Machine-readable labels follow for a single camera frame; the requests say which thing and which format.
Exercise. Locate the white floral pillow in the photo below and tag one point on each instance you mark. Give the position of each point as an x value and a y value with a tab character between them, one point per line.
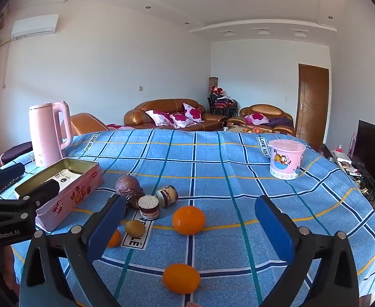
157	118
256	119
181	121
193	112

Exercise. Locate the orange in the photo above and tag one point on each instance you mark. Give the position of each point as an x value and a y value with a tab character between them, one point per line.
181	278
114	239
189	220

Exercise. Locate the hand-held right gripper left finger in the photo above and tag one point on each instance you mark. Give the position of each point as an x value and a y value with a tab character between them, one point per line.
106	227

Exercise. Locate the brown wooden door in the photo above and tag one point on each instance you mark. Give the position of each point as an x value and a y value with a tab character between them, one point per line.
312	102

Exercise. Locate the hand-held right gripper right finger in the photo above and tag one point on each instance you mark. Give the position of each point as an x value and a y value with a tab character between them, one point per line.
272	227

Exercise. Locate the small brown leather sofa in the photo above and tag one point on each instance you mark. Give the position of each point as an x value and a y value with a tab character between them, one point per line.
261	108

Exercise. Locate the round brown fruit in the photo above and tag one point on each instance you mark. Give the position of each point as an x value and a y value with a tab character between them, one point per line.
135	227

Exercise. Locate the white air conditioner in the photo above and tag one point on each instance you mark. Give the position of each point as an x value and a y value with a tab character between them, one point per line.
34	27

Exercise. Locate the coffee table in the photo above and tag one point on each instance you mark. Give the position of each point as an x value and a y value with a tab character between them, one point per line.
238	128

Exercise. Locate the purple blanket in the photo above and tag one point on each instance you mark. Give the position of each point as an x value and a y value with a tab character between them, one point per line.
280	122

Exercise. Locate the brown leather chair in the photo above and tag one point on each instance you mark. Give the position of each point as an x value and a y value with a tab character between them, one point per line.
85	123

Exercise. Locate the television cabinet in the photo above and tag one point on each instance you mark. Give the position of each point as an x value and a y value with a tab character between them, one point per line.
344	161

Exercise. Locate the smooth purple passion fruit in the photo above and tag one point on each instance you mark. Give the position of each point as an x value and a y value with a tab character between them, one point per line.
126	184

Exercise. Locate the large brown leather sofa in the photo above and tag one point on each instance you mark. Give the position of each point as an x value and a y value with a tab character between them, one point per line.
162	105

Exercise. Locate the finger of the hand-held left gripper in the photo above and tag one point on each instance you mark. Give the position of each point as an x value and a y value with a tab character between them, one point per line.
45	188
10	171

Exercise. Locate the pink tin box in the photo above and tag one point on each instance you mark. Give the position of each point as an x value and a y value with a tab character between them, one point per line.
75	195

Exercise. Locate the pink cartoon cup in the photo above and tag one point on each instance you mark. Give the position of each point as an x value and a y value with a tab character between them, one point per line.
286	159

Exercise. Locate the purple round stool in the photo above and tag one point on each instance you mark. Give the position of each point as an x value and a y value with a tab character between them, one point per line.
14	152

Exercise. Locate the black television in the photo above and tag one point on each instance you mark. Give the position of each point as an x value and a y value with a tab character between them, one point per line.
369	150

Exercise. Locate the pink electric kettle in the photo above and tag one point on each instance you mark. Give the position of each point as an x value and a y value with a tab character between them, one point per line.
45	134

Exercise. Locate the tall patterned vase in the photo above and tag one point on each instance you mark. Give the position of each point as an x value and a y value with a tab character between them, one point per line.
213	83

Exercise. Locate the stack of dark chairs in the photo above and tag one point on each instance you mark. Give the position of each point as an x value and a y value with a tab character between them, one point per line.
221	105

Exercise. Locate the small brown striped jar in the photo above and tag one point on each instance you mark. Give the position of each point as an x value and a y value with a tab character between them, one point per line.
168	195
149	209

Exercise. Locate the blue plaid tablecloth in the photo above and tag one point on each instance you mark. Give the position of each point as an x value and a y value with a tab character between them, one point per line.
238	182

